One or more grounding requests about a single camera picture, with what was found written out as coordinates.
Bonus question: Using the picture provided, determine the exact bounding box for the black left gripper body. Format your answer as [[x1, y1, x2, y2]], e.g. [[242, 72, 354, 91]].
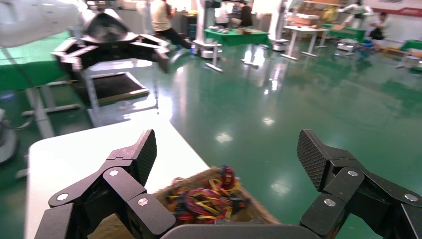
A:
[[79, 9, 131, 44]]

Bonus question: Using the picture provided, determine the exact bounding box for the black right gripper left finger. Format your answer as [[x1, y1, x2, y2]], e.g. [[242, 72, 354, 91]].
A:
[[34, 129, 177, 239]]

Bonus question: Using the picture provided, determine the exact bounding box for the white robot column with base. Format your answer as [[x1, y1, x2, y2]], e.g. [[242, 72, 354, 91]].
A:
[[192, 0, 225, 60], [268, 0, 293, 52]]

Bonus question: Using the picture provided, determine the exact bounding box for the gray round robot base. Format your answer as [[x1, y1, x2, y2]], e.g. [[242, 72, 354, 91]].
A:
[[0, 108, 20, 166]]

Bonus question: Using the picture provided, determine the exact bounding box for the person in black shirt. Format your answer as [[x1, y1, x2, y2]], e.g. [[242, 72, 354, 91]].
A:
[[239, 2, 253, 29]]

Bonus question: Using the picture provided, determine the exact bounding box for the person in beige shirt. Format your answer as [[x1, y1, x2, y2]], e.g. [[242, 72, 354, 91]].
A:
[[150, 0, 193, 50]]

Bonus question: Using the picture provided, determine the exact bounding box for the green covered table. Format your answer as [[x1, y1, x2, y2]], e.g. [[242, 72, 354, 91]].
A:
[[0, 31, 82, 140], [324, 23, 367, 43], [395, 39, 422, 72], [204, 28, 272, 73]]

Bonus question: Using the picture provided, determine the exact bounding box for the brown cardboard divider box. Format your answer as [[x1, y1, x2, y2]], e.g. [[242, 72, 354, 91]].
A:
[[89, 166, 281, 239]]

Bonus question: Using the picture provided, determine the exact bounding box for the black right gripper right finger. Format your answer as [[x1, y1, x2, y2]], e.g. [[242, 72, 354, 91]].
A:
[[297, 129, 422, 239]]

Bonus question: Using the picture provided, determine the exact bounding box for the white frame table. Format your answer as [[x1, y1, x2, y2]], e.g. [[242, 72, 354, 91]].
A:
[[281, 25, 331, 61]]

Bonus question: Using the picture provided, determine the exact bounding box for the brown cardboard boxes stack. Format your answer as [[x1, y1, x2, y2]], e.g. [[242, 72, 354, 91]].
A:
[[294, 12, 321, 28]]

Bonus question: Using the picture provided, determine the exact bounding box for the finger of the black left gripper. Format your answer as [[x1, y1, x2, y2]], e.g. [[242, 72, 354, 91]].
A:
[[128, 33, 173, 74], [52, 39, 100, 72]]

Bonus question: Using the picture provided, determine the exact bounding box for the multicoloured wire bundle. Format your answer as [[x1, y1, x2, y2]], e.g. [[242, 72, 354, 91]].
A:
[[166, 165, 250, 226]]

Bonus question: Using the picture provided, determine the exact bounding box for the black tray with wooden frame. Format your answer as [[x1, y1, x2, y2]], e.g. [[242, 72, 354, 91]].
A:
[[86, 72, 150, 107]]

